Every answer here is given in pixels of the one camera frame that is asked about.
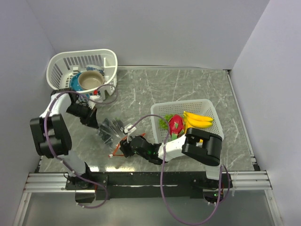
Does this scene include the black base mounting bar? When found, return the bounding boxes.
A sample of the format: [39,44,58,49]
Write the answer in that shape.
[65,171,233,203]

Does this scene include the white slotted dish basket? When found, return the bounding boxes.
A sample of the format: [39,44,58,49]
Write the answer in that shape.
[46,49,118,100]

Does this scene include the aluminium frame rail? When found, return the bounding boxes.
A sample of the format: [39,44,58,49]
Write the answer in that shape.
[23,171,272,193]

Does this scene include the beige bowl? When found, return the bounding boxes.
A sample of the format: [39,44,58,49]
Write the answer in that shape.
[78,71,104,90]

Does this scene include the dark fake grapes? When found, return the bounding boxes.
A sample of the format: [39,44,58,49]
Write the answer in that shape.
[98,118,124,146]

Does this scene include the purple cable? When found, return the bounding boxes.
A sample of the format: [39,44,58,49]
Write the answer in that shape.
[127,114,231,225]
[43,83,119,210]

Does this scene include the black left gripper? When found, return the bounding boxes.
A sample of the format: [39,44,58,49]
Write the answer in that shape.
[66,103,99,129]

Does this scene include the blue plate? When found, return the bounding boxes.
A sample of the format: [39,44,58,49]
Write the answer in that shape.
[69,73,83,91]

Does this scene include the red fake apple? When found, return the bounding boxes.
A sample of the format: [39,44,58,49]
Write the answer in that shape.
[169,114,184,140]

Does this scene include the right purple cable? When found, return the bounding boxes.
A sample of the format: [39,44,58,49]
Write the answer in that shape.
[127,114,231,225]

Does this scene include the clear zip top bag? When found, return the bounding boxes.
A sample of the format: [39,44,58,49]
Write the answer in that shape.
[96,117,146,158]

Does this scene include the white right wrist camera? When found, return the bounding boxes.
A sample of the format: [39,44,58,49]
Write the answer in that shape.
[124,124,137,143]

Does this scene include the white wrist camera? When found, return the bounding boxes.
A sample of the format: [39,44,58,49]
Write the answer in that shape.
[124,124,137,143]
[88,90,103,109]

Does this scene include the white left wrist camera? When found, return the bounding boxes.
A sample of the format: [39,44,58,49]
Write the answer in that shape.
[88,90,103,109]

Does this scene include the green fake grapes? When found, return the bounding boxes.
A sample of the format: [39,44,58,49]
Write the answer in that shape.
[159,114,174,129]

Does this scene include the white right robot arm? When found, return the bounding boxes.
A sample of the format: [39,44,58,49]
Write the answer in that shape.
[119,128,223,188]

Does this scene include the blue patterned white dish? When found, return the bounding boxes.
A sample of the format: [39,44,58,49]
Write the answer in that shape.
[86,65,104,74]

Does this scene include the yellow fake banana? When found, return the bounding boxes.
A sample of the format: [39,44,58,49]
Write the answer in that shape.
[183,111,214,133]

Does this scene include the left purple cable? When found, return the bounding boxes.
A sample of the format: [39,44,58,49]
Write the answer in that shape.
[43,83,119,210]

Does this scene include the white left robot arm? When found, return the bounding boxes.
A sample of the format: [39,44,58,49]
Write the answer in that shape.
[30,88,99,189]

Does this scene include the white perforated tray basket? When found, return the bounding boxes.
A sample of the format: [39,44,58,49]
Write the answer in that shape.
[150,99,224,143]

